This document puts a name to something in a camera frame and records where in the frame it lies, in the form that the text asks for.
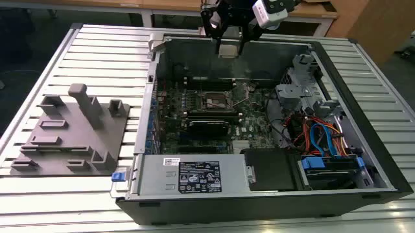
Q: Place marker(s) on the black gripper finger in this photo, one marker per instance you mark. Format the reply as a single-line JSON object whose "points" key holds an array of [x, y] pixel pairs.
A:
{"points": [[253, 31], [209, 26]]}

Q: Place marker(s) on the silver CPU plate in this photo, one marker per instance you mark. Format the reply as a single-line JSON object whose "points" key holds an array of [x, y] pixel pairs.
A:
{"points": [[229, 51]]}

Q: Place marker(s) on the CPU socket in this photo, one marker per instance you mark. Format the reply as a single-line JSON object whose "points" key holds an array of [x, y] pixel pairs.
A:
{"points": [[214, 100]]}

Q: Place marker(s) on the black expansion slot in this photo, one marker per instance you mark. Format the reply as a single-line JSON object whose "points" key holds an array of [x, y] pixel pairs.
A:
{"points": [[194, 149]]}

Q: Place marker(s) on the grey plastic case latch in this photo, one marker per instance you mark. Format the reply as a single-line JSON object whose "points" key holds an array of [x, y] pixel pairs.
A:
{"points": [[155, 42]]}

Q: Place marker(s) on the wooden desk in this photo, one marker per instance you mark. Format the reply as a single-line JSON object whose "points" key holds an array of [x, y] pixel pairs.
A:
{"points": [[311, 13]]}

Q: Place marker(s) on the silver metal drive cage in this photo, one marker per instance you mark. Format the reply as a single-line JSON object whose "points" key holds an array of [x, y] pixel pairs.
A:
{"points": [[291, 91]]}

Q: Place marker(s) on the wooden cabinet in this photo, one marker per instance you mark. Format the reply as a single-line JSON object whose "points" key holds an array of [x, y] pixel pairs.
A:
{"points": [[373, 24]]}

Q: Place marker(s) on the green motherboard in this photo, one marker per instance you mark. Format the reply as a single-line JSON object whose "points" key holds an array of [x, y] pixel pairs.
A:
{"points": [[257, 126]]}

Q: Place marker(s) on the black graphics card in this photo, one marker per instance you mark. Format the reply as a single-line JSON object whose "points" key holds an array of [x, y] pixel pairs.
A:
{"points": [[207, 128]]}

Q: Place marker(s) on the silver chipset heatsink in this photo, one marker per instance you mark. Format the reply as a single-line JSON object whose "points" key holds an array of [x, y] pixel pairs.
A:
{"points": [[242, 144]]}

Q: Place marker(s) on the hard disk in blue carrier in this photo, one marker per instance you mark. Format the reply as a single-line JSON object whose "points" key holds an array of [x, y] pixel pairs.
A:
{"points": [[313, 163]]}

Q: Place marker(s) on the grey parts rack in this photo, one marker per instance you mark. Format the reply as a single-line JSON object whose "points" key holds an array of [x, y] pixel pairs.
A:
{"points": [[81, 136]]}

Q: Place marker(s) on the silver power supply unit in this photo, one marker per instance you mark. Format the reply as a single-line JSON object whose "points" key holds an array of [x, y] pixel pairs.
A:
{"points": [[155, 174]]}

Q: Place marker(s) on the blue plastic latch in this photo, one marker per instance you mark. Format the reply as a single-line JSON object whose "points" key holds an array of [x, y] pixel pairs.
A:
{"points": [[118, 177]]}

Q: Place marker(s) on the black open PC case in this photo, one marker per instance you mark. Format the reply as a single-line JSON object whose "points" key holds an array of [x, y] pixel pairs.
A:
{"points": [[227, 211]]}

